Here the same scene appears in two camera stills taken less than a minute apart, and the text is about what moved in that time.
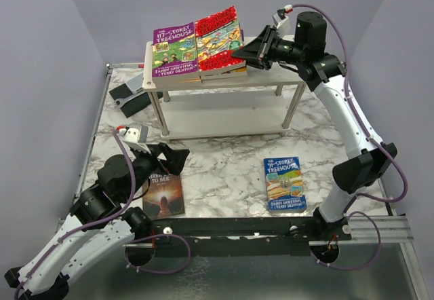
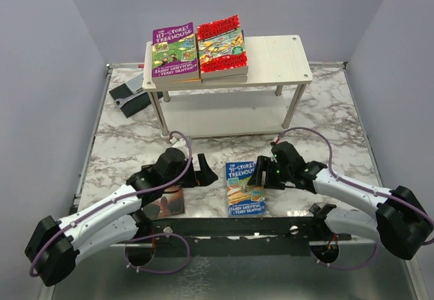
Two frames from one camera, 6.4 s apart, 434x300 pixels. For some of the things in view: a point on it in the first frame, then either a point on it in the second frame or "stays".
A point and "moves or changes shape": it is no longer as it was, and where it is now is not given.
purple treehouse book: x=174 y=53 stays
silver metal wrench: x=119 y=102 stays
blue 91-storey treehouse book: x=284 y=185 -> x=244 y=200
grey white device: x=136 y=83 stays
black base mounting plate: x=260 y=237 stays
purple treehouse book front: x=226 y=79 stays
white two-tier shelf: x=262 y=104 stays
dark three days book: x=163 y=197 stays
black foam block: x=135 y=106 stays
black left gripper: x=177 y=158 -> x=205 y=176
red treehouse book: x=217 y=36 moves or changes shape
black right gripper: x=262 y=45 -> x=263 y=164
